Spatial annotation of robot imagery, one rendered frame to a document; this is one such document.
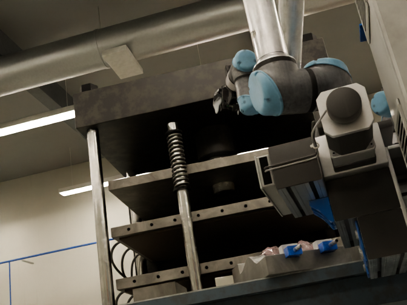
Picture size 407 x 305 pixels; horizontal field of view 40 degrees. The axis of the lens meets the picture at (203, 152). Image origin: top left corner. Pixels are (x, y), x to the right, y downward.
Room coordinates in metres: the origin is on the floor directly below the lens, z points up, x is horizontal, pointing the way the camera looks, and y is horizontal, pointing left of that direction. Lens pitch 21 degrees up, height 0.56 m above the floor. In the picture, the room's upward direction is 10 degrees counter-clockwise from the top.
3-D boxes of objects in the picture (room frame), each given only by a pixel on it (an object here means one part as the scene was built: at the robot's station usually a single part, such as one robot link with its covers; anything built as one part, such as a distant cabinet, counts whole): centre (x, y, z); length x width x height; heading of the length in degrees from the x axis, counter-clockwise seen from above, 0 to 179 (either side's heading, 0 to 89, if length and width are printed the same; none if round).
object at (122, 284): (2.94, -0.08, 1.02); 1.10 x 0.74 x 0.05; 84
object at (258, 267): (1.91, -0.21, 0.86); 0.50 x 0.26 x 0.11; 11
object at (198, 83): (2.89, -0.07, 1.75); 1.30 x 0.84 x 0.61; 84
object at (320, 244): (1.65, -0.32, 0.86); 0.13 x 0.05 x 0.05; 11
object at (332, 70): (1.33, -0.35, 1.20); 0.13 x 0.12 x 0.14; 103
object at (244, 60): (1.56, -0.17, 1.43); 0.11 x 0.08 x 0.09; 13
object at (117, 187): (2.95, -0.08, 1.52); 1.10 x 0.70 x 0.05; 84
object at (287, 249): (1.63, -0.21, 0.86); 0.13 x 0.05 x 0.05; 11
